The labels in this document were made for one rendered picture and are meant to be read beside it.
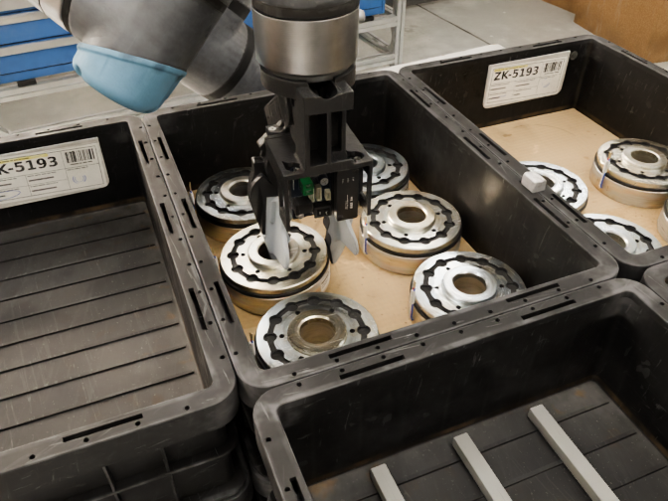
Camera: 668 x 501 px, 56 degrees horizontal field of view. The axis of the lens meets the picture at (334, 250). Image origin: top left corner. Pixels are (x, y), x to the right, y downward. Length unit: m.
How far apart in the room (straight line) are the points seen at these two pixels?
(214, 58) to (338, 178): 0.41
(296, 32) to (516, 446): 0.34
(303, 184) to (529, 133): 0.47
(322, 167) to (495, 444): 0.24
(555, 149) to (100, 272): 0.56
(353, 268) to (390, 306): 0.06
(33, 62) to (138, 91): 1.94
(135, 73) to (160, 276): 0.22
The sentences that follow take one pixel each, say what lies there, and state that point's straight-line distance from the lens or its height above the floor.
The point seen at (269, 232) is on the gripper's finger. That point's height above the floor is 0.90.
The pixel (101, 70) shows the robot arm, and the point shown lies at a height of 1.05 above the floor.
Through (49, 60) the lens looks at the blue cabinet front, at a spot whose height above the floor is 0.37.
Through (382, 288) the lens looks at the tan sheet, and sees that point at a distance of 0.61.
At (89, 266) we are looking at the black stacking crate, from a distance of 0.68.
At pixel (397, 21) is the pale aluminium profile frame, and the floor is 0.28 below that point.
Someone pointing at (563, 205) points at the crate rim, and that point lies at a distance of 0.57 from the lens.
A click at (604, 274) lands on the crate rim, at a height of 0.93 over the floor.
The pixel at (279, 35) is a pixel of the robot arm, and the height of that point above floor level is 1.09.
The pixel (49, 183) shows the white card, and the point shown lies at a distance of 0.73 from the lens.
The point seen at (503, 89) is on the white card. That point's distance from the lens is 0.88.
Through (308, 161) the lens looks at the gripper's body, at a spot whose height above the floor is 1.00.
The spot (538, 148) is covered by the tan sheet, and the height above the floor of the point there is 0.83.
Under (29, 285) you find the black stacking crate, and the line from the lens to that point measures 0.68.
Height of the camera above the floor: 1.24
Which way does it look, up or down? 40 degrees down
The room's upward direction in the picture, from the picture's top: straight up
